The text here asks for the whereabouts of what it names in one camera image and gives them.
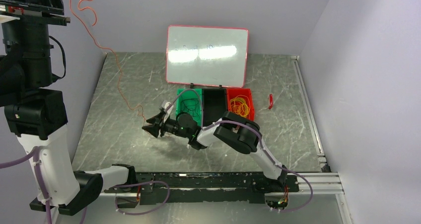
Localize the orange cable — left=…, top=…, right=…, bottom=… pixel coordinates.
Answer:
left=64, top=0, right=172, bottom=138

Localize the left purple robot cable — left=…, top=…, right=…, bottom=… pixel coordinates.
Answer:
left=0, top=147, right=171, bottom=224

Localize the green plastic bin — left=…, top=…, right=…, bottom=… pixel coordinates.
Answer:
left=175, top=88, right=203, bottom=126

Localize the red plastic bin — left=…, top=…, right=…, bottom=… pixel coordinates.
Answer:
left=226, top=88, right=255, bottom=121

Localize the pink framed whiteboard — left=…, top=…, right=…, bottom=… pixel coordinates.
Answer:
left=165, top=25, right=249, bottom=88

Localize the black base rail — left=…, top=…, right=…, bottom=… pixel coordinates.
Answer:
left=106, top=172, right=299, bottom=205

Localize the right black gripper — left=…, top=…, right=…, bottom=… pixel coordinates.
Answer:
left=141, top=113, right=190, bottom=139

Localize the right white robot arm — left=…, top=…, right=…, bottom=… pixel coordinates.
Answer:
left=142, top=111, right=287, bottom=191

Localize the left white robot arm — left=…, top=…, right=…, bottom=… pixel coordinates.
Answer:
left=0, top=0, right=138, bottom=216

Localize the yellow cable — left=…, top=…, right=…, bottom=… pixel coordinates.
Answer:
left=229, top=96, right=251, bottom=119

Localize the black plastic bin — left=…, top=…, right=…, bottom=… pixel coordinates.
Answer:
left=202, top=88, right=228, bottom=126

